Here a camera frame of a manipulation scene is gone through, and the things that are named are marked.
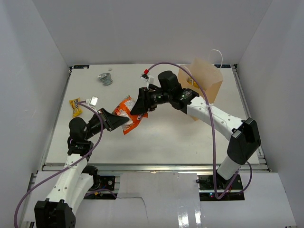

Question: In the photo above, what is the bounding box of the silver grey foil packet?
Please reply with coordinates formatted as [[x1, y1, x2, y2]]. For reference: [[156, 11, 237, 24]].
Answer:
[[98, 72, 113, 86]]

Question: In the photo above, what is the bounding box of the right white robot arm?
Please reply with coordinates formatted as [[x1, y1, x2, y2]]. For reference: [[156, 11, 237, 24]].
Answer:
[[131, 71, 261, 190]]

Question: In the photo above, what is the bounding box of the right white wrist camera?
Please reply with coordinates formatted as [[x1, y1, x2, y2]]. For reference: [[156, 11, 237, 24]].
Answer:
[[140, 69, 154, 88]]

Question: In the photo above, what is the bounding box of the table logo sticker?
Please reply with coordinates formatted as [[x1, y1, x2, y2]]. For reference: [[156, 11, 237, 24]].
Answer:
[[73, 65, 90, 69], [214, 64, 231, 68]]

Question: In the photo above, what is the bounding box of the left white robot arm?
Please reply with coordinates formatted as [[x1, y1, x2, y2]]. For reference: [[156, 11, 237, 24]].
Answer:
[[34, 108, 129, 228]]

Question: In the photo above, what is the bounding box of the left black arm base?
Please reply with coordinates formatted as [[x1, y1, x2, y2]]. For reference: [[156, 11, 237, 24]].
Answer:
[[96, 175, 115, 191]]

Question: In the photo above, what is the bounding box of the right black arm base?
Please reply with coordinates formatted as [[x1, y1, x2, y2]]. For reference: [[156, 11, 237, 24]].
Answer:
[[196, 174, 243, 190]]

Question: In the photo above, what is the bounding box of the left table logo sticker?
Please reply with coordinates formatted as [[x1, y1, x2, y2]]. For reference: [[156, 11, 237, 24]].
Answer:
[[73, 65, 90, 69]]

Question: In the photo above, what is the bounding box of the yellow M&M's packet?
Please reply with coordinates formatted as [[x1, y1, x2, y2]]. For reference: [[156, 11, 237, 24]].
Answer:
[[69, 98, 83, 118]]

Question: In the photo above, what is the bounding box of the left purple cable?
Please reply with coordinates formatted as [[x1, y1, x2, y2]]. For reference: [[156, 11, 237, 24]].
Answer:
[[13, 101, 117, 228]]

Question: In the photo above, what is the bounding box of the right table logo sticker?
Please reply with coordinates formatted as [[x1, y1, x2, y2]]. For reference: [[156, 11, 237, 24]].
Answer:
[[214, 64, 231, 68]]

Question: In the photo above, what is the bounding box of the orange white snack bag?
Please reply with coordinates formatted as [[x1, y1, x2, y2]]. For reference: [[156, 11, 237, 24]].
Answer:
[[113, 95, 148, 135]]

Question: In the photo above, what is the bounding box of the brown paper bag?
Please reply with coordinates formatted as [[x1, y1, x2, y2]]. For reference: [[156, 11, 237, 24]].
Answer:
[[177, 49, 224, 122]]

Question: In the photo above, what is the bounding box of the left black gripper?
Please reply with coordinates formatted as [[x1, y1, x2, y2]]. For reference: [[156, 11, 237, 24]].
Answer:
[[85, 108, 129, 140]]

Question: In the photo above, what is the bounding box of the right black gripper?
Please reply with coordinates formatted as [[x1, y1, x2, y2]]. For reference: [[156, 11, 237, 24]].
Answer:
[[130, 87, 172, 115]]

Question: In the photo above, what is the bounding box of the aluminium table frame rail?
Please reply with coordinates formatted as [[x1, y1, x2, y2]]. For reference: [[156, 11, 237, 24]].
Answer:
[[26, 64, 269, 198]]

